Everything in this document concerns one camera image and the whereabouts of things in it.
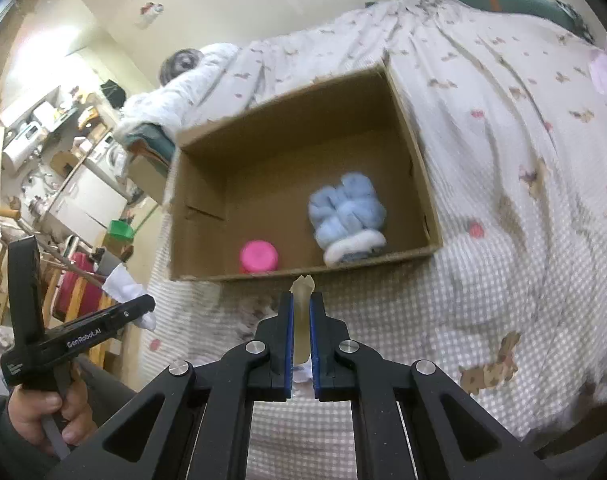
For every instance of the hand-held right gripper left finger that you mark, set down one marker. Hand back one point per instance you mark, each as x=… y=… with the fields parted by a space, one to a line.
x=289 y=345

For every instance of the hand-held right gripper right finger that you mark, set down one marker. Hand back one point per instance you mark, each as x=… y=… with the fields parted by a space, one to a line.
x=314 y=345

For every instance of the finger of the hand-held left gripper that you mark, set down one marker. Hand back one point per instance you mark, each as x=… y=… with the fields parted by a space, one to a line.
x=136 y=307

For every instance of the white soft cloth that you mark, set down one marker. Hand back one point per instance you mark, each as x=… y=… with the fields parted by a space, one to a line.
x=123 y=285

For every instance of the cream soft toy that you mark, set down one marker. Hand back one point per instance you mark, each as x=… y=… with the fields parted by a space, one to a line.
x=302 y=310

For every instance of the pink round soft toy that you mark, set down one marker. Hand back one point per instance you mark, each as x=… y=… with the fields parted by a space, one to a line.
x=258 y=256

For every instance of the light blue plush toy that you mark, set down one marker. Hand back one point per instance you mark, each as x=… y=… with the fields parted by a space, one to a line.
x=346 y=210

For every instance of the brown cardboard box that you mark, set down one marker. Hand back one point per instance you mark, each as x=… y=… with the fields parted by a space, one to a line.
x=283 y=160

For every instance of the person's left forearm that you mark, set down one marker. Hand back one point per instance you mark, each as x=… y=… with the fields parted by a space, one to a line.
x=3 y=445

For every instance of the person's left hand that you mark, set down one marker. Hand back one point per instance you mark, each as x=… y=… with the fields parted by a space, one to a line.
x=33 y=410

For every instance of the red bag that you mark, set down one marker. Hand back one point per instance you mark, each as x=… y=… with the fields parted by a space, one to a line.
x=78 y=285

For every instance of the wooden chair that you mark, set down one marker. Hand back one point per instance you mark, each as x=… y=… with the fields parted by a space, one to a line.
x=3 y=250

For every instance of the green plastic basin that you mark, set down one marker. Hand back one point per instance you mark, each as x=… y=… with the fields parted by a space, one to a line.
x=120 y=230

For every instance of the white cabinet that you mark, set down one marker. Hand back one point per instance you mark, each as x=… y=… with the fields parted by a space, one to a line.
x=88 y=200

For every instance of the teal folded cloth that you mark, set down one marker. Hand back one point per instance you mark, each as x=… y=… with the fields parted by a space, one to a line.
x=153 y=145

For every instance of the white kitchen appliance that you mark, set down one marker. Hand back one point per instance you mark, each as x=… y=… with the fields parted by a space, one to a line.
x=25 y=142

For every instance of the white fluffy blanket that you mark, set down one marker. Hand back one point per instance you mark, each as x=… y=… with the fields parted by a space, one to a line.
x=183 y=90

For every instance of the grey plush toy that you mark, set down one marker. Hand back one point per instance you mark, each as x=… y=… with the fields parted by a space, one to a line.
x=178 y=62

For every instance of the bear print bed blanket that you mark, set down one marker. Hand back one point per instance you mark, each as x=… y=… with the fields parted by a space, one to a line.
x=508 y=185

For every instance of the teal pillow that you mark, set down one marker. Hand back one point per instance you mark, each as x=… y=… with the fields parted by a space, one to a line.
x=508 y=2

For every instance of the pink cloth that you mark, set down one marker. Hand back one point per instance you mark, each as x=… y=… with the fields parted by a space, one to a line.
x=606 y=72

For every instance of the wall sticker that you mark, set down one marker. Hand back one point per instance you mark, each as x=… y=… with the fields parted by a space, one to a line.
x=152 y=12

